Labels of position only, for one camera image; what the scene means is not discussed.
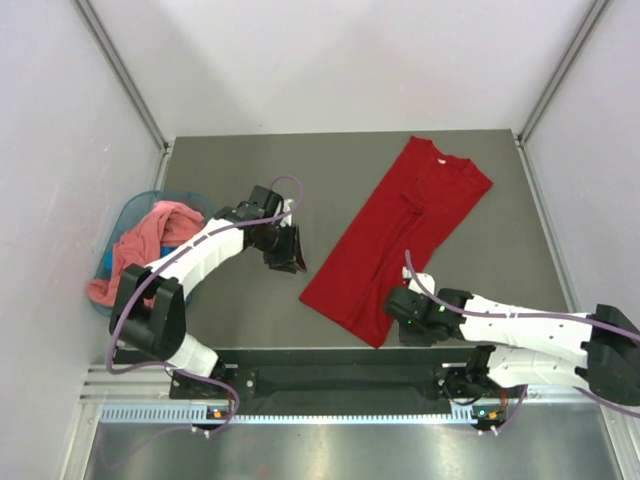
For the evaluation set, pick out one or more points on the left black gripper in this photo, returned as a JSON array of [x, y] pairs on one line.
[[290, 258]]

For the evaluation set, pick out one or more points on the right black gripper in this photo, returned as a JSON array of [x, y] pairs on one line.
[[408, 338]]

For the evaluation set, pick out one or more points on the red t shirt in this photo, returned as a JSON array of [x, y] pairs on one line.
[[420, 201]]

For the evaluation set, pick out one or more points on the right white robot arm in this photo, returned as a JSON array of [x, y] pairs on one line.
[[597, 352]]

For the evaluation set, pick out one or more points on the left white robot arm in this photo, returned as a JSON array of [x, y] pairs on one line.
[[149, 313]]

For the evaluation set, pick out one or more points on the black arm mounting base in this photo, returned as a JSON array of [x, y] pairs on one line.
[[351, 380]]

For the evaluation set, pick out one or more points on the pink t shirt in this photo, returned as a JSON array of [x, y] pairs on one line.
[[169, 224]]

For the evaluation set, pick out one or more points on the teal mesh laundry basket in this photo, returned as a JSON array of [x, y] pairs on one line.
[[136, 208]]

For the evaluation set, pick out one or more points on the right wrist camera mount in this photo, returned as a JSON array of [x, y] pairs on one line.
[[419, 282]]

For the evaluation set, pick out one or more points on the slotted cable duct rail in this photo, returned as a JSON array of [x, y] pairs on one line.
[[205, 414]]

